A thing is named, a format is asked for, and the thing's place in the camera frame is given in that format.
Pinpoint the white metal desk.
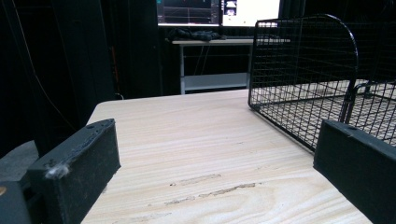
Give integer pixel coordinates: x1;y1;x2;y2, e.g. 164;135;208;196
171;37;291;95

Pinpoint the black wire basket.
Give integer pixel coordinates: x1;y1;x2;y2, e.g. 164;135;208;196
247;13;396;153

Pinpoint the computer monitor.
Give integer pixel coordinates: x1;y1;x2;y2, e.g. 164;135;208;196
156;0;282;28

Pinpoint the dark cloth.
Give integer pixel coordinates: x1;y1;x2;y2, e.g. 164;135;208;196
165;27;228;43

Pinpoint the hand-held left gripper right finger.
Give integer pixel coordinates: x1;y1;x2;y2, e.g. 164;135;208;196
313;119;396;224

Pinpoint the thin cable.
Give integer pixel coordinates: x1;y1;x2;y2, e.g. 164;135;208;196
8;0;78;133

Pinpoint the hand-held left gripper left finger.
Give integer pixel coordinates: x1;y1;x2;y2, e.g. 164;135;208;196
25;118;121;224

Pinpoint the black curtain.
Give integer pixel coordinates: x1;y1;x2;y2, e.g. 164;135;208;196
0;0;163;159

